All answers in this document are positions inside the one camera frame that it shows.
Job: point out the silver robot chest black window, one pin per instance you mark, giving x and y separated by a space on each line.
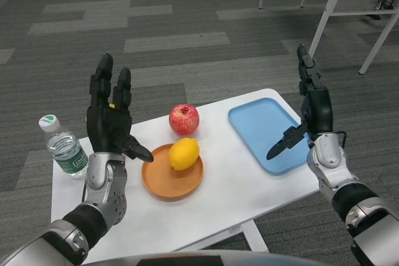
174 259

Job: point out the red apple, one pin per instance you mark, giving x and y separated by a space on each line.
184 119

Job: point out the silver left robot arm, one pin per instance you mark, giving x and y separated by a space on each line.
103 185

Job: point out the clear water bottle white cap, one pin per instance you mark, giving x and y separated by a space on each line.
67 154

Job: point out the yellow lemon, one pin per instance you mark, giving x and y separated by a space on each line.
184 154

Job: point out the white table leg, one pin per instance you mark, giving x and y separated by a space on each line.
254 235

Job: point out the light blue rectangular tray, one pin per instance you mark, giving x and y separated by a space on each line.
258 122

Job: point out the orange round plate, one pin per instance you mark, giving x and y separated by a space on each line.
168 183

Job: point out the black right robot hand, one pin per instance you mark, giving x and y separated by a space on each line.
319 113

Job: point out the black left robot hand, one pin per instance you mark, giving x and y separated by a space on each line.
107 129

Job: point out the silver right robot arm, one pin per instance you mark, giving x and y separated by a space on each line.
330 160

